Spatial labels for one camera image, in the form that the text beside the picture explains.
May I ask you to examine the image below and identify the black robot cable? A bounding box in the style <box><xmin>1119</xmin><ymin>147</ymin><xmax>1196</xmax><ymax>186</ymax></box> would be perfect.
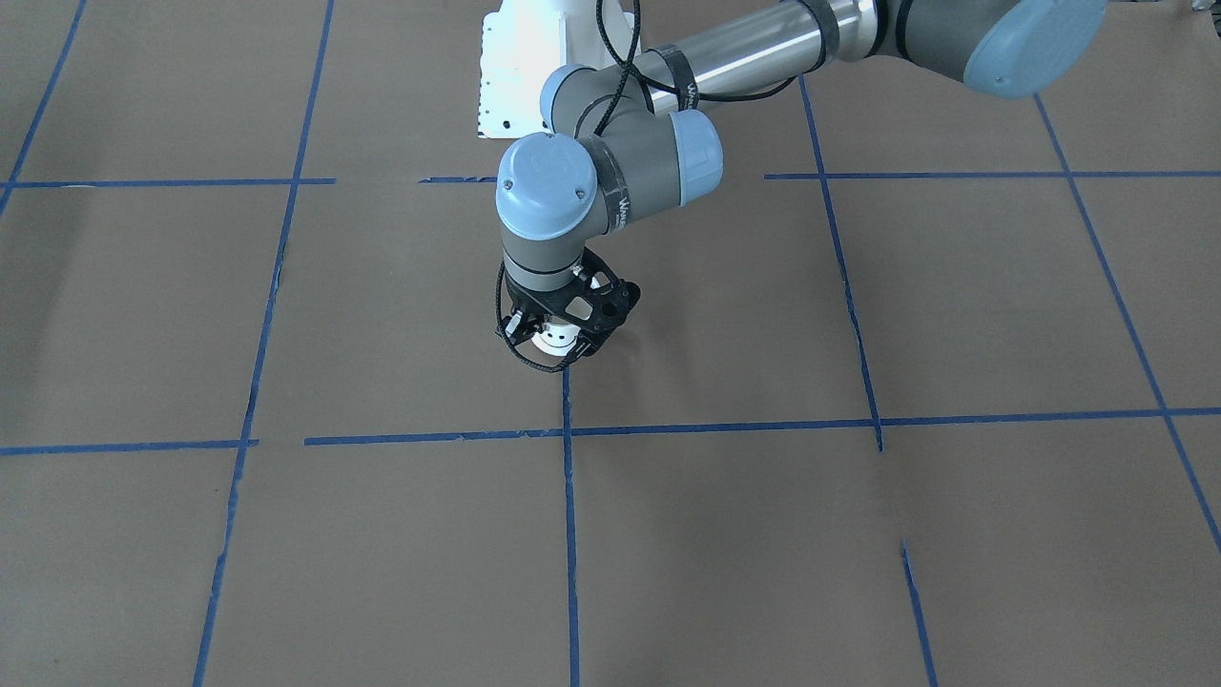
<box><xmin>593</xmin><ymin>0</ymin><xmax>799</xmax><ymax>135</ymax></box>

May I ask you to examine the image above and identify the white smiley face mug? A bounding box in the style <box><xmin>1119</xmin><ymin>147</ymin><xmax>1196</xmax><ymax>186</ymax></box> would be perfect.
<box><xmin>530</xmin><ymin>270</ymin><xmax>637</xmax><ymax>362</ymax></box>

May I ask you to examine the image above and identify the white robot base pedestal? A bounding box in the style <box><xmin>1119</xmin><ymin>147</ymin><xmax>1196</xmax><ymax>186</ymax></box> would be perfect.
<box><xmin>476</xmin><ymin>1</ymin><xmax>635</xmax><ymax>139</ymax></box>

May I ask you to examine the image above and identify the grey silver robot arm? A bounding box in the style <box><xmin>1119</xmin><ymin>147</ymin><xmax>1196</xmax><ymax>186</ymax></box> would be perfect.
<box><xmin>495</xmin><ymin>1</ymin><xmax>1107</xmax><ymax>373</ymax></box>

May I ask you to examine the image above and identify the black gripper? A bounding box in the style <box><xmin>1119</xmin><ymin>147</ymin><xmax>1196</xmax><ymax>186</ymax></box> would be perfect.
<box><xmin>495</xmin><ymin>249</ymin><xmax>641</xmax><ymax>365</ymax></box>

